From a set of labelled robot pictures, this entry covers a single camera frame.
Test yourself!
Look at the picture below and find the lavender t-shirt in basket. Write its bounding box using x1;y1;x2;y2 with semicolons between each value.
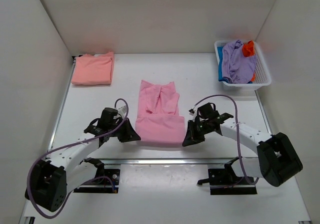
222;39;257;84

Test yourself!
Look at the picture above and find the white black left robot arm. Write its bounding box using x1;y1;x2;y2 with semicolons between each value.
24;106;141;212

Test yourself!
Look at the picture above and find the aluminium table edge rail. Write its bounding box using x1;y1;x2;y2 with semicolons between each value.
100;158;232;165

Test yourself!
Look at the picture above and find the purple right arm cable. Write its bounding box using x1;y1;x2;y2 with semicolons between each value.
189;94;261;186

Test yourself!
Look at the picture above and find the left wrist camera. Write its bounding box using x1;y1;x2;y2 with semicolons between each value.
117;106;128;118

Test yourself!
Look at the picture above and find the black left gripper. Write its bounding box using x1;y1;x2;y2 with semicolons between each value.
109;116;141;142

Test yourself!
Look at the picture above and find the pink t-shirt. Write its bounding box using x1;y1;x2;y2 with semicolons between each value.
135;80;186;145

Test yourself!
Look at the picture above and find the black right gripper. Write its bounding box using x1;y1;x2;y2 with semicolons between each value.
182;119;211;147

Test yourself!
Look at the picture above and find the white plastic laundry basket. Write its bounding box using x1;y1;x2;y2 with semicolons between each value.
214;40;272;92

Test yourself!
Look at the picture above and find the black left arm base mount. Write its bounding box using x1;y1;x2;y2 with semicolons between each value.
73;158;121;194

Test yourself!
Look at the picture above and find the folded salmon t-shirt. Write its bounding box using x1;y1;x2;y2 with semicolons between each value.
71;51;115;86

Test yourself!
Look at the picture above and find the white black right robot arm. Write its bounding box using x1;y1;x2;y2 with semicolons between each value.
182;103;303;187

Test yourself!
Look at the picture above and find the orange garment in basket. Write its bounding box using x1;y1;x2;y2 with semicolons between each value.
242;41;255;57

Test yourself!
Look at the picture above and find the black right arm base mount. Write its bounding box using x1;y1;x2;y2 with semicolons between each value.
197;157;257;195

